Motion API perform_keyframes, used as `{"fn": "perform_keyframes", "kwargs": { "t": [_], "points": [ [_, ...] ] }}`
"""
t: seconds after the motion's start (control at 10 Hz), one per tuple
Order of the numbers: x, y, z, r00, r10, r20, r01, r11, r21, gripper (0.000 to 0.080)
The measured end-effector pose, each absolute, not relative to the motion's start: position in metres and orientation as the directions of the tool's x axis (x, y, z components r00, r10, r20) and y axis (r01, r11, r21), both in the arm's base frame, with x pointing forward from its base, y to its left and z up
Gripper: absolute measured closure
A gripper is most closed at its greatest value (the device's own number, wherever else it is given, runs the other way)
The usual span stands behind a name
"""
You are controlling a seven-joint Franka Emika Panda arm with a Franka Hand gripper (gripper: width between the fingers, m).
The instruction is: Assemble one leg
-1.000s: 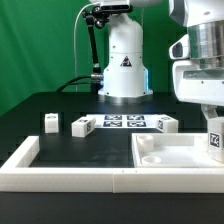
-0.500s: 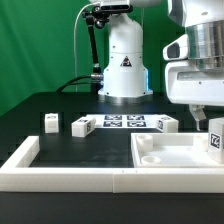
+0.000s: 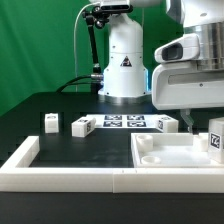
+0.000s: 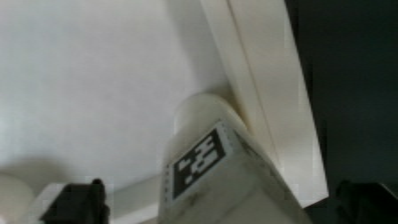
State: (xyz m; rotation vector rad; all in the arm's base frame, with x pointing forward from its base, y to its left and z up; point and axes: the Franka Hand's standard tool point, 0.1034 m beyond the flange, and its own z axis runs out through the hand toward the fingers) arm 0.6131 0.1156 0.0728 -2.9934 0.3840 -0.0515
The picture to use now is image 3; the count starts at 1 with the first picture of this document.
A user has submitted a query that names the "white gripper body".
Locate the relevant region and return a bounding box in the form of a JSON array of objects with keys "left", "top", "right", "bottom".
[{"left": 152, "top": 61, "right": 224, "bottom": 110}]

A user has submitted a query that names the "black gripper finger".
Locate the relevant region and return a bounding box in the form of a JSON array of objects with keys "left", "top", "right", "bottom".
[{"left": 180, "top": 109, "right": 194, "bottom": 133}]

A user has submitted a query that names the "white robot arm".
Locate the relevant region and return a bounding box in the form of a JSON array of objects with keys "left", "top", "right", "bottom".
[{"left": 99, "top": 0, "right": 224, "bottom": 126}]

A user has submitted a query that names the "paper sheet with AprilTags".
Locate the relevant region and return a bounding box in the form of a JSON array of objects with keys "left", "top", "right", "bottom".
[{"left": 88, "top": 114, "right": 161, "bottom": 128}]

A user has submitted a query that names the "white U-shaped obstacle fence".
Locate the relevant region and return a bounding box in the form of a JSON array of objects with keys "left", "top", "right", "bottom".
[{"left": 0, "top": 136, "right": 224, "bottom": 193}]

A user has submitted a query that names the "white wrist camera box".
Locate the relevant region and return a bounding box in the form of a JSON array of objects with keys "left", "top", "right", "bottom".
[{"left": 154, "top": 33, "right": 200, "bottom": 64}]

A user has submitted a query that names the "overhead camera bar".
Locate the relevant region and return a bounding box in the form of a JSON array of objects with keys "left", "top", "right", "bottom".
[{"left": 100, "top": 0, "right": 133, "bottom": 13}]

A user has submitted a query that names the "black cable bundle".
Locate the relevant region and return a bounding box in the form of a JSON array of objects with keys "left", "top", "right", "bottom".
[{"left": 55, "top": 74, "right": 104, "bottom": 94}]

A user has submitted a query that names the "white cable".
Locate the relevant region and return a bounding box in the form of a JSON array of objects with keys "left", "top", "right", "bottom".
[{"left": 73, "top": 1, "right": 101, "bottom": 93}]

